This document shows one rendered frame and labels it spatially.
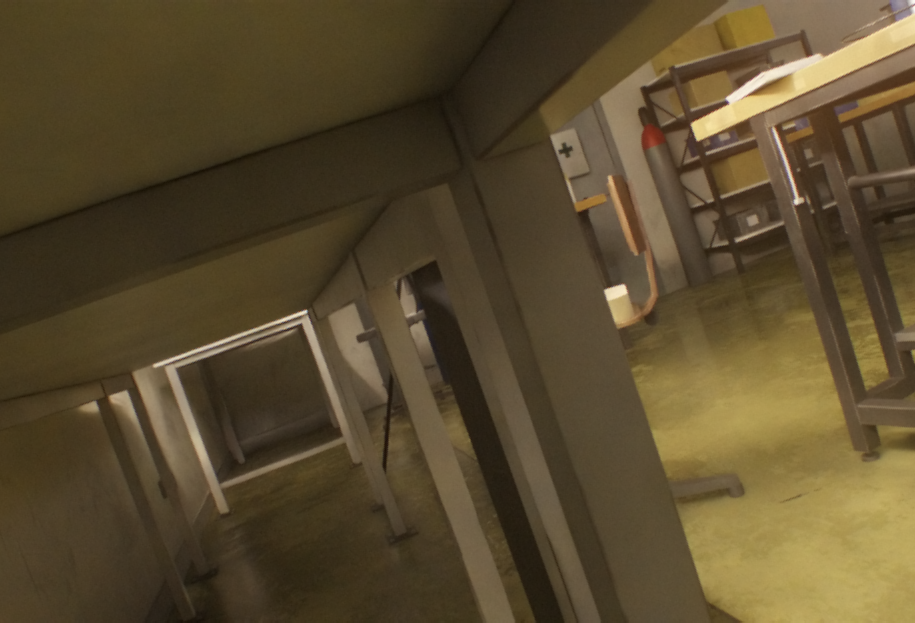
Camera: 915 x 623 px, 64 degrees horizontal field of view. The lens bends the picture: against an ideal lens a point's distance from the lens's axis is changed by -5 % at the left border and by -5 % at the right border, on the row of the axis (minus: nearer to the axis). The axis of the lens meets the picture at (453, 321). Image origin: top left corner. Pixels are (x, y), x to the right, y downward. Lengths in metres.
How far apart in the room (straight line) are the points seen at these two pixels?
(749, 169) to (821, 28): 2.22
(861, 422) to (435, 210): 1.72
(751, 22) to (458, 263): 7.33
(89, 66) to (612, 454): 0.31
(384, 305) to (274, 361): 5.48
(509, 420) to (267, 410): 6.02
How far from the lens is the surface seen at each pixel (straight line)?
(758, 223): 7.31
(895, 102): 5.53
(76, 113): 0.28
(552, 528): 0.56
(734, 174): 7.24
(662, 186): 7.18
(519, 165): 0.41
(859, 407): 2.12
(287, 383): 6.52
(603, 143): 7.31
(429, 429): 1.06
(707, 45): 7.46
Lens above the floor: 0.79
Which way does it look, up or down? 3 degrees down
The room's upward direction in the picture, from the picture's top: 20 degrees counter-clockwise
